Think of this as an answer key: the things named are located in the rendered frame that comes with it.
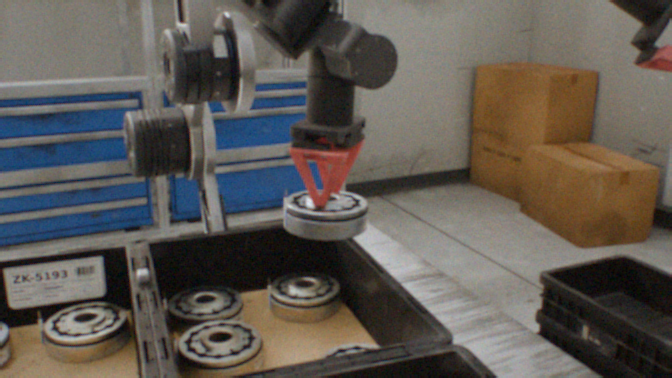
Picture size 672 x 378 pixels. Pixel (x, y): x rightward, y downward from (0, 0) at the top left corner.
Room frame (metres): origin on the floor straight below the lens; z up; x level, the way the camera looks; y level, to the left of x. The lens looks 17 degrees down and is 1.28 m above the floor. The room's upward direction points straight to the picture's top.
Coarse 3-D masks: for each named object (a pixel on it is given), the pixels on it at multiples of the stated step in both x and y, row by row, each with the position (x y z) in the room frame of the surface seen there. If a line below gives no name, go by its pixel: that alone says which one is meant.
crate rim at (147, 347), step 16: (16, 256) 0.83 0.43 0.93; (32, 256) 0.83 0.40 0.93; (48, 256) 0.83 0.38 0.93; (64, 256) 0.84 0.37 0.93; (128, 256) 0.82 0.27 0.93; (144, 288) 0.73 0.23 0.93; (144, 304) 0.68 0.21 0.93; (144, 320) 0.65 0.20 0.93; (144, 336) 0.61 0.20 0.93; (144, 352) 0.58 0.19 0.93; (144, 368) 0.55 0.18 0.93
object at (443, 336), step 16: (160, 240) 0.88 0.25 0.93; (176, 240) 0.89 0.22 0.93; (192, 240) 0.89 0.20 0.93; (352, 240) 0.88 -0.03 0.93; (144, 256) 0.82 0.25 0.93; (368, 256) 0.82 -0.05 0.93; (384, 272) 0.77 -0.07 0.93; (400, 288) 0.73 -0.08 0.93; (160, 304) 0.68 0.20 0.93; (416, 304) 0.68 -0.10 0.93; (160, 320) 0.65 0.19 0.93; (432, 320) 0.65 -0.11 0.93; (160, 336) 0.61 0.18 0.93; (448, 336) 0.61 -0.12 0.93; (160, 352) 0.58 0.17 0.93; (368, 352) 0.58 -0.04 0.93; (384, 352) 0.58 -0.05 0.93; (160, 368) 0.55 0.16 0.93; (272, 368) 0.55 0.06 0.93; (288, 368) 0.55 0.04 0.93; (304, 368) 0.55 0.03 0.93
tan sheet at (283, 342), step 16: (256, 304) 0.88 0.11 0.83; (256, 320) 0.83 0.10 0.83; (272, 320) 0.83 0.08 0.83; (336, 320) 0.83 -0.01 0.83; (352, 320) 0.83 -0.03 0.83; (176, 336) 0.79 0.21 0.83; (272, 336) 0.78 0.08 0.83; (288, 336) 0.78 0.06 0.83; (304, 336) 0.78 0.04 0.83; (320, 336) 0.78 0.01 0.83; (336, 336) 0.78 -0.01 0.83; (352, 336) 0.78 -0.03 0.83; (368, 336) 0.78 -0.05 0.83; (272, 352) 0.74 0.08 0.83; (288, 352) 0.74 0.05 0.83; (304, 352) 0.74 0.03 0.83; (320, 352) 0.74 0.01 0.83; (176, 368) 0.71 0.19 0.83
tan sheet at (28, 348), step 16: (128, 320) 0.83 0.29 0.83; (16, 336) 0.79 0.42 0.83; (32, 336) 0.79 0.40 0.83; (16, 352) 0.75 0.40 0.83; (32, 352) 0.75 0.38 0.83; (128, 352) 0.75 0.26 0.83; (0, 368) 0.71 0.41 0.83; (16, 368) 0.71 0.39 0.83; (32, 368) 0.71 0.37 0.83; (48, 368) 0.71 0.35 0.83; (64, 368) 0.71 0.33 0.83; (80, 368) 0.71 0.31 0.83; (96, 368) 0.71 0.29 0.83; (112, 368) 0.71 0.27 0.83; (128, 368) 0.71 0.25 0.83
